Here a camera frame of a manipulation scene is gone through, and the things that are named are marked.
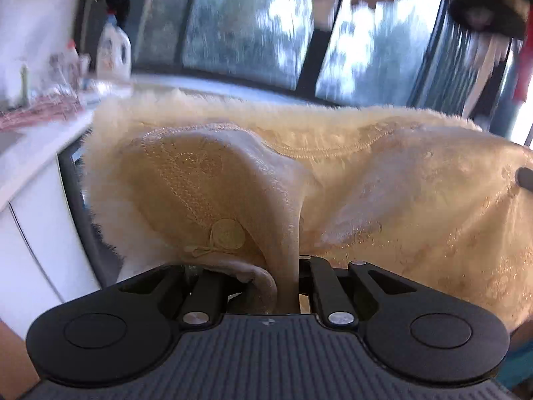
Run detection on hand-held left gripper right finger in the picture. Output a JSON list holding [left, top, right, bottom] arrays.
[[297, 254, 418, 329]]

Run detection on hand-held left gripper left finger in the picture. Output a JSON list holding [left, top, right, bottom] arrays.
[[119, 263, 235, 328]]

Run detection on cream fur-trimmed garment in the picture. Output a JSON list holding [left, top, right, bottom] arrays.
[[82, 90, 533, 331]]

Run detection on red cloth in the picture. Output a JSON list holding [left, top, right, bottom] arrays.
[[511, 39, 533, 105]]

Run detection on white hanging cloth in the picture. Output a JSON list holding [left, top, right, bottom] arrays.
[[462, 29, 515, 113]]

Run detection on black and tan furry garment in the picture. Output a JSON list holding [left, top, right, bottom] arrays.
[[443, 0, 530, 39]]

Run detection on white cabinet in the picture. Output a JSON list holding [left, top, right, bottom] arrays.
[[0, 92, 126, 342]]

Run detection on pink patterned cloth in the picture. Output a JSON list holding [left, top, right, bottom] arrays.
[[0, 92, 86, 131]]

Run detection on white detergent bottle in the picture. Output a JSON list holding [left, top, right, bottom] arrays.
[[96, 10, 133, 81]]

